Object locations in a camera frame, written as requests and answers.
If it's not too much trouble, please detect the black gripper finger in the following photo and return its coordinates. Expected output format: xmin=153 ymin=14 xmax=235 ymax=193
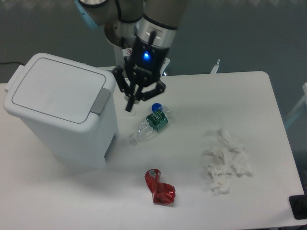
xmin=137 ymin=80 xmax=166 ymax=101
xmin=112 ymin=66 xmax=135 ymax=112

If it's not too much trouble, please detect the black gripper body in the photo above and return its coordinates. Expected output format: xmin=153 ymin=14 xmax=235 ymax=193
xmin=125 ymin=37 xmax=169 ymax=84

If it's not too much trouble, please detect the white plastic trash can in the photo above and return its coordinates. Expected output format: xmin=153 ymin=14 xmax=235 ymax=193
xmin=3 ymin=53 xmax=118 ymax=168

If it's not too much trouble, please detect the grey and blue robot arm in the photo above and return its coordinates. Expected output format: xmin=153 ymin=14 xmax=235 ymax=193
xmin=75 ymin=0 xmax=189 ymax=111

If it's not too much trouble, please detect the crushed red can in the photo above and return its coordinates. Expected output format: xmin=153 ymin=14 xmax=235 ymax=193
xmin=144 ymin=169 xmax=176 ymax=205

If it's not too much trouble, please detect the blue bottle cap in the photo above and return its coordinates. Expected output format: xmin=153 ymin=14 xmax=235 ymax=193
xmin=151 ymin=103 xmax=162 ymax=112

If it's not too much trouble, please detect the crushed clear plastic bottle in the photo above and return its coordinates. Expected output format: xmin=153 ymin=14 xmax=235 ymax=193
xmin=128 ymin=105 xmax=173 ymax=146

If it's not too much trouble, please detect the white bottle cap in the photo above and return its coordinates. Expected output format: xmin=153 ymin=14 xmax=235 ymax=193
xmin=126 ymin=108 xmax=136 ymax=117

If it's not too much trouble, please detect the crumpled white tissue paper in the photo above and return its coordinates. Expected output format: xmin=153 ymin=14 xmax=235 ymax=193
xmin=203 ymin=128 xmax=252 ymax=196

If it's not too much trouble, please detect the black device at edge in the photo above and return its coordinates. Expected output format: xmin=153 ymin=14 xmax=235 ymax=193
xmin=289 ymin=195 xmax=307 ymax=220

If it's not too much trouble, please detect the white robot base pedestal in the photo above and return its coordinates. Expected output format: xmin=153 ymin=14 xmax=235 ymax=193
xmin=105 ymin=19 xmax=177 ymax=68

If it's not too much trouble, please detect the white frame at right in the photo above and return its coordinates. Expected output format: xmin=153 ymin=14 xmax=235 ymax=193
xmin=284 ymin=82 xmax=307 ymax=130

